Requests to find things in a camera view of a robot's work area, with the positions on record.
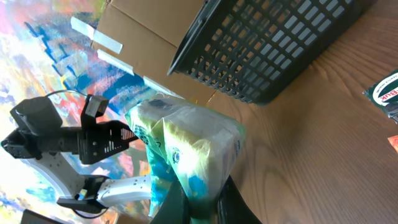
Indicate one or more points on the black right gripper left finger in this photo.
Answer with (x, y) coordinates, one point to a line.
(175, 208)

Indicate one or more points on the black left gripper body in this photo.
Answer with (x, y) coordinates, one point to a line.
(96, 142)

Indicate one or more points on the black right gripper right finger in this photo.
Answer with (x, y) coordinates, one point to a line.
(232, 208)

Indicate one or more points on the green tissue pack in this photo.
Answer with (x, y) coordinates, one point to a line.
(186, 141)

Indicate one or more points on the orange tissue pack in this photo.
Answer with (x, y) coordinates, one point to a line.
(393, 140)

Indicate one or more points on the dark green round-logo box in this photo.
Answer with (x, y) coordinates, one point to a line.
(383, 95)

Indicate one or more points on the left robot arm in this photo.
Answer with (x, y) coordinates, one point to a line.
(40, 140)

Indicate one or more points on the colourful abstract painting backdrop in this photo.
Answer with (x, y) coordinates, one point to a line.
(42, 53)

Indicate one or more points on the brown cardboard box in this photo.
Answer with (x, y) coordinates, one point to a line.
(150, 32)

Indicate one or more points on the dark grey plastic mesh basket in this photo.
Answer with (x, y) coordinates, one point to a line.
(252, 49)

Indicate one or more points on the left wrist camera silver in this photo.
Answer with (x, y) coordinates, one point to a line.
(96, 106)

